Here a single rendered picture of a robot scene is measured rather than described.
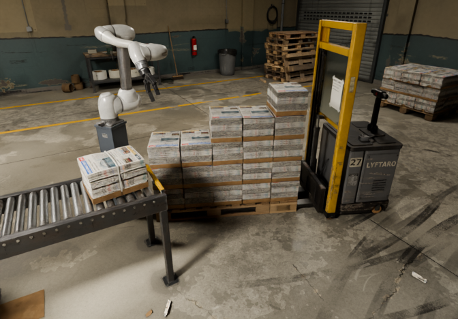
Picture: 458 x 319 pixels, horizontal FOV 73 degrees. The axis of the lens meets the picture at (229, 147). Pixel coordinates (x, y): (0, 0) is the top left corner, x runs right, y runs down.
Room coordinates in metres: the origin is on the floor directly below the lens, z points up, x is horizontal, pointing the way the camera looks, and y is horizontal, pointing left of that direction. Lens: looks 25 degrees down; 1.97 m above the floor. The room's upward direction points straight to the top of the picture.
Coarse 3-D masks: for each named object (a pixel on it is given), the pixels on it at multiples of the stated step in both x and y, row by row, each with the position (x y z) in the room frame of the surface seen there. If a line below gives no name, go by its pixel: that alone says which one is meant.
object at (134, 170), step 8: (112, 152) 1.98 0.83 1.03; (120, 152) 1.98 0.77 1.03; (128, 152) 1.97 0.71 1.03; (136, 152) 1.98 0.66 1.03; (120, 160) 1.85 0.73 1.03; (128, 160) 1.85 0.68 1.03; (136, 160) 1.85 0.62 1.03; (128, 168) 1.81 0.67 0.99; (136, 168) 1.84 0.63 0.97; (144, 168) 1.87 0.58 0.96; (128, 176) 1.80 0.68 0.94; (136, 176) 1.84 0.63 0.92; (144, 176) 1.87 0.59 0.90; (128, 184) 1.80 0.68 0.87; (136, 184) 1.83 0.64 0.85
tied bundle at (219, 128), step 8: (216, 120) 2.59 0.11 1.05; (224, 120) 2.60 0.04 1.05; (232, 120) 2.60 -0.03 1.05; (240, 120) 2.61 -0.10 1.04; (216, 128) 2.59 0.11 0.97; (224, 128) 2.60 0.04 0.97; (232, 128) 2.61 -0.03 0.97; (240, 128) 2.61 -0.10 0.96; (216, 136) 2.59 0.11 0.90; (224, 136) 2.59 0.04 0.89; (232, 136) 2.60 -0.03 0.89; (240, 136) 2.61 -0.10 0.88
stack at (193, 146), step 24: (168, 144) 2.57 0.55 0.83; (192, 144) 2.57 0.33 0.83; (216, 144) 2.58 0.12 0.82; (240, 144) 2.61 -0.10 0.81; (264, 144) 2.64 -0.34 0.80; (168, 168) 2.53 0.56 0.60; (192, 168) 2.55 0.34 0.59; (216, 168) 2.58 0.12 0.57; (240, 168) 2.60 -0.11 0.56; (264, 168) 2.64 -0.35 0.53; (168, 192) 2.53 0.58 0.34; (192, 192) 2.55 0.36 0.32; (216, 192) 2.58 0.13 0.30; (240, 192) 2.61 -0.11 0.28; (264, 192) 2.63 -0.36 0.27; (168, 216) 2.52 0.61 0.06; (192, 216) 2.57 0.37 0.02; (216, 216) 2.58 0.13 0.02
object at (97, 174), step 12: (84, 156) 1.91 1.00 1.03; (96, 156) 1.91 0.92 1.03; (84, 168) 1.74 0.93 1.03; (96, 168) 1.74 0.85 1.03; (108, 168) 1.74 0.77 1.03; (84, 180) 1.84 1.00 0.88; (96, 180) 1.69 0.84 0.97; (108, 180) 1.73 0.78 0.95; (96, 192) 1.68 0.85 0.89; (108, 192) 1.72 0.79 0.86
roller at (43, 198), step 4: (40, 192) 1.83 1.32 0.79; (44, 192) 1.82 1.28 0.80; (40, 196) 1.78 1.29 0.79; (44, 196) 1.77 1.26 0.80; (40, 200) 1.73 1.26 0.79; (44, 200) 1.72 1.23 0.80; (40, 204) 1.68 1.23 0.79; (44, 204) 1.68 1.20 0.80; (40, 208) 1.64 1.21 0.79; (44, 208) 1.64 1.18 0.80; (40, 212) 1.60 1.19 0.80; (44, 212) 1.59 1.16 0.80; (40, 216) 1.56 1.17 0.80; (44, 216) 1.55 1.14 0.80; (40, 220) 1.52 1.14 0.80; (44, 220) 1.51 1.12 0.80; (48, 220) 1.54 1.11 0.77; (40, 224) 1.48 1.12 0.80; (44, 224) 1.48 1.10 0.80
